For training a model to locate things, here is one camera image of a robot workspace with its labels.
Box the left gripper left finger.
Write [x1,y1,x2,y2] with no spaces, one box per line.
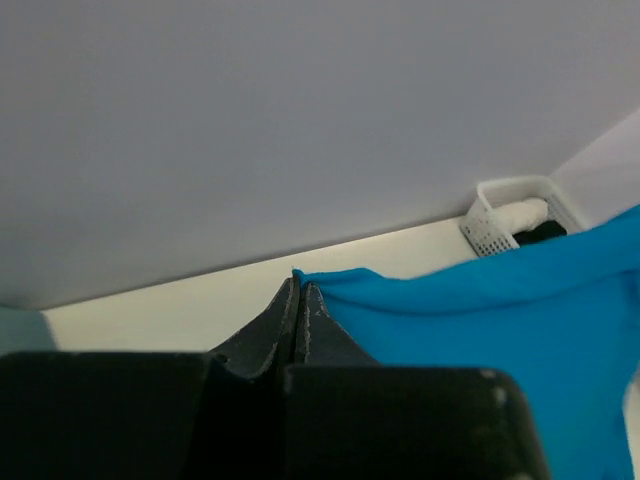
[1,278,300,479]

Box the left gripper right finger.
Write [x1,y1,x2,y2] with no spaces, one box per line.
[282,284,548,479]

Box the bright blue t-shirt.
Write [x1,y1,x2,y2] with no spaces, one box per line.
[300,209,639,479]

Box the grey-blue crumpled t-shirt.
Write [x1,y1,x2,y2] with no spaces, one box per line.
[0,307,58,356]

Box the white perforated plastic basket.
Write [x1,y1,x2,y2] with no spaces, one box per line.
[459,175,587,257]

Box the white rolled t-shirt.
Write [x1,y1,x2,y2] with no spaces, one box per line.
[494,198,549,235]

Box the black rolled t-shirt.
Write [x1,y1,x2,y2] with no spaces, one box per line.
[513,220,568,247]

